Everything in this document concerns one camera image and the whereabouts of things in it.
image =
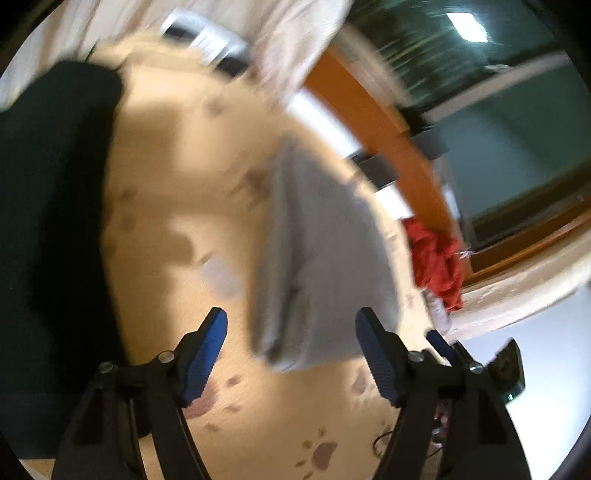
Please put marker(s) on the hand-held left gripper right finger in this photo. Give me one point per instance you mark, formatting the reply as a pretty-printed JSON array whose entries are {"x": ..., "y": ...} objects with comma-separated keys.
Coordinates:
[{"x": 376, "y": 355}]

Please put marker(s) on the dark cloth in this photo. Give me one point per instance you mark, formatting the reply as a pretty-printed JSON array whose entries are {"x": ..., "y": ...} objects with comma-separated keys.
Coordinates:
[{"x": 51, "y": 230}]

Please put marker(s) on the light grey sweater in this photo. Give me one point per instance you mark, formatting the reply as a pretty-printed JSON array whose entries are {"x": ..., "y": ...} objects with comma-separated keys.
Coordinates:
[{"x": 323, "y": 258}]

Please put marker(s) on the black box with grey lid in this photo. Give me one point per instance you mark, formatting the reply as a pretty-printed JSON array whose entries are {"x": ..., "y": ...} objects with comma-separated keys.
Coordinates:
[{"x": 378, "y": 171}]

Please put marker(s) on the cream embossed curtain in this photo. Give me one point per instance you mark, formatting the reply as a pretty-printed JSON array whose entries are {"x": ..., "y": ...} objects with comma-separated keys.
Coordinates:
[{"x": 521, "y": 295}]

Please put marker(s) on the sliding glass window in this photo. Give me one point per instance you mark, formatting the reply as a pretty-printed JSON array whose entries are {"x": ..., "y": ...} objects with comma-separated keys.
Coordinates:
[{"x": 498, "y": 115}]

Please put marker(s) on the pink ribbon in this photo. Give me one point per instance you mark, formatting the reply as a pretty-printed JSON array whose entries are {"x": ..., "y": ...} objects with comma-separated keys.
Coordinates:
[{"x": 465, "y": 253}]

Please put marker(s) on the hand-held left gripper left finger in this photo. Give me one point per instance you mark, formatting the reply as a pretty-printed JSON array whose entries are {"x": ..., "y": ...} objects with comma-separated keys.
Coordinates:
[{"x": 205, "y": 355}]

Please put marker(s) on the open black box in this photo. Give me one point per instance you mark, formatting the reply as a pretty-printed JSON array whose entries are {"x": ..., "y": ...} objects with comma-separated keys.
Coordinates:
[{"x": 425, "y": 134}]

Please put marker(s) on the wooden headboard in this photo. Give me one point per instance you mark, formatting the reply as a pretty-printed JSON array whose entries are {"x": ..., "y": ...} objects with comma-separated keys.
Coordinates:
[{"x": 383, "y": 120}]

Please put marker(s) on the red knit sweater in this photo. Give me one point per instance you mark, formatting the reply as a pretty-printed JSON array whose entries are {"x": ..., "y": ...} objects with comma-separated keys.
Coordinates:
[{"x": 436, "y": 263}]

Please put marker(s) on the white power strip with chargers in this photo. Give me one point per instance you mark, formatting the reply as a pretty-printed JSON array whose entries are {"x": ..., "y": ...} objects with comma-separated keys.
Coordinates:
[{"x": 203, "y": 39}]

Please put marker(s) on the yellow paw-print blanket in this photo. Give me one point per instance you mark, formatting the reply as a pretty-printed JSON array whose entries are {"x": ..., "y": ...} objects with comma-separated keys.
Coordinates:
[{"x": 184, "y": 184}]

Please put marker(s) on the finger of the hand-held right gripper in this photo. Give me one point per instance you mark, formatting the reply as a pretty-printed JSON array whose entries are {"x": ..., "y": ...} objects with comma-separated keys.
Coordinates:
[{"x": 441, "y": 346}]

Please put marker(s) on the dark grey snap cardigan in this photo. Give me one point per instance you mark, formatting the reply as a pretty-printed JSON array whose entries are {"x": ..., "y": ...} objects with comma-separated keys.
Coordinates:
[{"x": 438, "y": 311}]

